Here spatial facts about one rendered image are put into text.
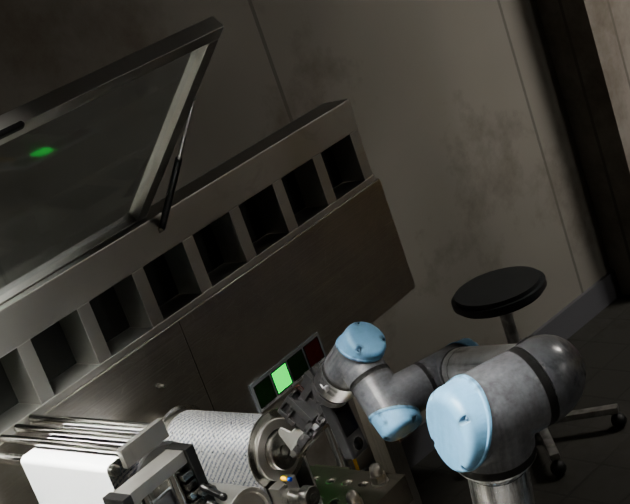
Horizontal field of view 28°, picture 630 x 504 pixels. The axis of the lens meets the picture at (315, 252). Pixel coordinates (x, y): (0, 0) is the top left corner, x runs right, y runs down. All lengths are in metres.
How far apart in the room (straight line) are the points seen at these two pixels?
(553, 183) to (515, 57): 0.56
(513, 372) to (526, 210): 3.58
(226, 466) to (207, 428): 0.09
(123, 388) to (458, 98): 2.73
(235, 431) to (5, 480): 0.42
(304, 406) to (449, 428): 0.58
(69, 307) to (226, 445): 0.40
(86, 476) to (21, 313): 0.39
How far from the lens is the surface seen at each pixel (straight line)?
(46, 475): 2.22
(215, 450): 2.37
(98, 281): 2.48
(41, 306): 2.40
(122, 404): 2.51
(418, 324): 4.78
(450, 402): 1.65
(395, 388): 2.04
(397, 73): 4.72
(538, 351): 1.70
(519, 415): 1.67
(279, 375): 2.80
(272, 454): 2.30
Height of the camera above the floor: 2.23
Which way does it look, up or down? 17 degrees down
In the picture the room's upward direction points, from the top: 20 degrees counter-clockwise
